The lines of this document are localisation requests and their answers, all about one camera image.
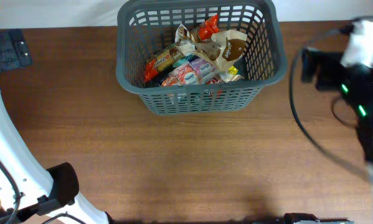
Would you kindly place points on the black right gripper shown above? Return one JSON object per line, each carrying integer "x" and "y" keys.
{"x": 332, "y": 68}

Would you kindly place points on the beige snack bag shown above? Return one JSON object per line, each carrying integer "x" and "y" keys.
{"x": 231, "y": 75}

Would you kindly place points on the brown white cookie bag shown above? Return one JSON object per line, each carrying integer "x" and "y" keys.
{"x": 222, "y": 49}

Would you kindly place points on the orange spaghetti packet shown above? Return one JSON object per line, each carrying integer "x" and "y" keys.
{"x": 171, "y": 54}

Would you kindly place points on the Kleenex tissue multipack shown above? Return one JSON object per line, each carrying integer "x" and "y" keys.
{"x": 196, "y": 72}

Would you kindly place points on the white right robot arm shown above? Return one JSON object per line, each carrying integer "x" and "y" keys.
{"x": 329, "y": 155}

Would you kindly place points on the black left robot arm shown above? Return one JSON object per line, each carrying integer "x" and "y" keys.
{"x": 26, "y": 188}

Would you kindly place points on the grey plastic basket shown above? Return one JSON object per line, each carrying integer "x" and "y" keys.
{"x": 147, "y": 27}

